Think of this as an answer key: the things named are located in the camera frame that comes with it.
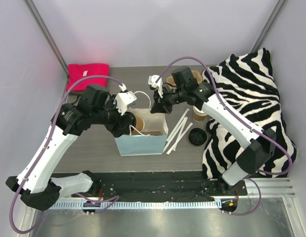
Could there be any white slotted cable duct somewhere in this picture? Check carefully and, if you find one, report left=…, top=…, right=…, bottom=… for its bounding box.
left=50, top=199, right=221, bottom=211

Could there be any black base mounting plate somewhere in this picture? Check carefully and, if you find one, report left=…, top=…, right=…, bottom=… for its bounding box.
left=51, top=171, right=248, bottom=202

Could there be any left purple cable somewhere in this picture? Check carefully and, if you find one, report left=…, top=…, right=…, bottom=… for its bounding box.
left=9, top=75, right=126, bottom=234

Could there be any stack of paper cups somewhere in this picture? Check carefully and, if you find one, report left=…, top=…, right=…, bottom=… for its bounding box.
left=193, top=106, right=207, bottom=122

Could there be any olive cloth under red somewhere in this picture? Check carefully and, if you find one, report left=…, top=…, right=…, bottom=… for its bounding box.
left=69, top=91, right=84, bottom=95

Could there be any red folded cloth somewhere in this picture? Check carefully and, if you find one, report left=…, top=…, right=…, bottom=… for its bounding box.
left=66, top=63, right=109, bottom=92

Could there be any brown paper coffee cup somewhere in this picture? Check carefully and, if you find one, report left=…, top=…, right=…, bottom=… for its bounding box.
left=130, top=116, right=145, bottom=135

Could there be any purple cable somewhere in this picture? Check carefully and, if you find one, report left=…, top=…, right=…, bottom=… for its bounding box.
left=159, top=56, right=293, bottom=217
left=9, top=75, right=126, bottom=234

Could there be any brown cardboard cup carrier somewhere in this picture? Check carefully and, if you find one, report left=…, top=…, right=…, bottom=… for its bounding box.
left=166, top=70, right=203, bottom=86

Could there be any light blue paper bag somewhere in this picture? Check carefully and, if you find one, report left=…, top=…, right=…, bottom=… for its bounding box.
left=115, top=107, right=168, bottom=157

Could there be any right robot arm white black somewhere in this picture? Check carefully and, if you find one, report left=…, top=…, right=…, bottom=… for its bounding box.
left=148, top=66, right=276, bottom=195

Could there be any white wrapped straw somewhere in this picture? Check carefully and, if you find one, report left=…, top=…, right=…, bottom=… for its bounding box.
left=164, top=109, right=190, bottom=149
left=163, top=117, right=188, bottom=152
left=166, top=123, right=193, bottom=155

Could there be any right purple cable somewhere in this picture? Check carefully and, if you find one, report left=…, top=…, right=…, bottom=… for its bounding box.
left=159, top=56, right=293, bottom=217

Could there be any aluminium frame rail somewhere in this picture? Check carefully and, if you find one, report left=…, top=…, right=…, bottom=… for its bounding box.
left=244, top=177, right=297, bottom=198

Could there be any left corner metal post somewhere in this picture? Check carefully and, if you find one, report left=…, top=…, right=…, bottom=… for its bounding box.
left=23, top=0, right=68, bottom=74

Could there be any corner metal post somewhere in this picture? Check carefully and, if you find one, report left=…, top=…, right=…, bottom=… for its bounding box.
left=251, top=0, right=288, bottom=52
left=23, top=0, right=68, bottom=74

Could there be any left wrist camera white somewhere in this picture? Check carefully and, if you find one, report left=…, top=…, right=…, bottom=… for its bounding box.
left=115, top=83, right=137, bottom=116

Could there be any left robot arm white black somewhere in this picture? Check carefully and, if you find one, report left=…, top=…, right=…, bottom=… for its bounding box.
left=6, top=84, right=136, bottom=211

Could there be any stack of black lids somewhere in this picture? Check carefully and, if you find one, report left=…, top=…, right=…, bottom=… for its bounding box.
left=188, top=128, right=208, bottom=146

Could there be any zebra pattern blanket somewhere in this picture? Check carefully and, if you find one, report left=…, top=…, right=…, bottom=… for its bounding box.
left=202, top=48, right=297, bottom=179

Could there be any right corner metal post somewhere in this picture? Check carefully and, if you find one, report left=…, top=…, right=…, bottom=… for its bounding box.
left=251, top=0, right=288, bottom=52

